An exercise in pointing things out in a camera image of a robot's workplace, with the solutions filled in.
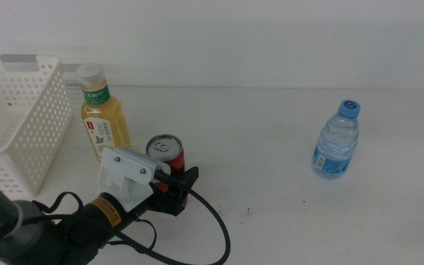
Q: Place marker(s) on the red soda can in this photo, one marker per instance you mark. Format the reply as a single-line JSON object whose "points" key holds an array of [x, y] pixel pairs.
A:
{"points": [[166, 147]]}

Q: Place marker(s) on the white perforated plastic basket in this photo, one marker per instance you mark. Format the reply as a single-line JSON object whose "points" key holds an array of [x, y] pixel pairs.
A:
{"points": [[46, 121]]}

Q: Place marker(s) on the grey wall trunking strip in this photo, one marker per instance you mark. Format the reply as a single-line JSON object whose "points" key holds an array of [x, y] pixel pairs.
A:
{"points": [[160, 69]]}

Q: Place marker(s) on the yellow tea bottle green label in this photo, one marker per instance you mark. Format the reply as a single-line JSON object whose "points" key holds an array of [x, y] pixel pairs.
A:
{"points": [[103, 110]]}

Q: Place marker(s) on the clear water bottle blue cap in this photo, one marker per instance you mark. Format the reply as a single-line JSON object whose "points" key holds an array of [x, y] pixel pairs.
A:
{"points": [[335, 147]]}

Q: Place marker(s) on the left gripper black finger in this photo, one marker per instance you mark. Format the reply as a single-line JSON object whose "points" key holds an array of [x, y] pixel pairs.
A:
{"points": [[186, 179]]}

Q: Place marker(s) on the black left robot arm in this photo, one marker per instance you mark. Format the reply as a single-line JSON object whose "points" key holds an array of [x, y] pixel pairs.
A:
{"points": [[31, 235]]}

